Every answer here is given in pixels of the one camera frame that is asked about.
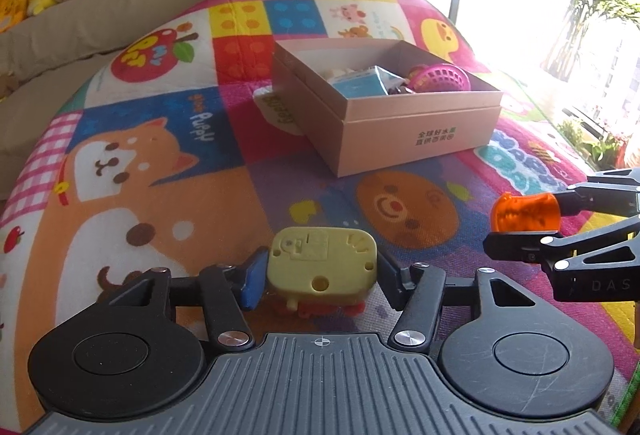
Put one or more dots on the orange pumpkin toy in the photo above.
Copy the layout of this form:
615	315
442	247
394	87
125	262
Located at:
515	213

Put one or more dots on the pink cardboard box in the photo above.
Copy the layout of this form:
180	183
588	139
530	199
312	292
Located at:
354	135

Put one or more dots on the pink plastic toy net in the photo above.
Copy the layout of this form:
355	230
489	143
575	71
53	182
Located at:
438	77

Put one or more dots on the yellow cat toy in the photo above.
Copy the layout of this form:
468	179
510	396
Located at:
317	271

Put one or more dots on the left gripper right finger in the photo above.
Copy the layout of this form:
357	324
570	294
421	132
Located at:
417	292

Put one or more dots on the colourful cartoon play mat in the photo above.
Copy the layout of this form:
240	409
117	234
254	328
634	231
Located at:
179	155

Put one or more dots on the blue wet wipes pack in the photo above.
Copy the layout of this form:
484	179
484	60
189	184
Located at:
371	82

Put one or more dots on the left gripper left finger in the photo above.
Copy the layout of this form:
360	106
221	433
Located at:
226	292

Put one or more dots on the brown small plush toy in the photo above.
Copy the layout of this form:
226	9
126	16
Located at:
8	85

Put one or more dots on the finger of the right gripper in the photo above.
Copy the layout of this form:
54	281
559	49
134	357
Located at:
613	192
612	243

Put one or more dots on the beige sofa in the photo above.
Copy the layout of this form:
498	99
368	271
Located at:
53	54

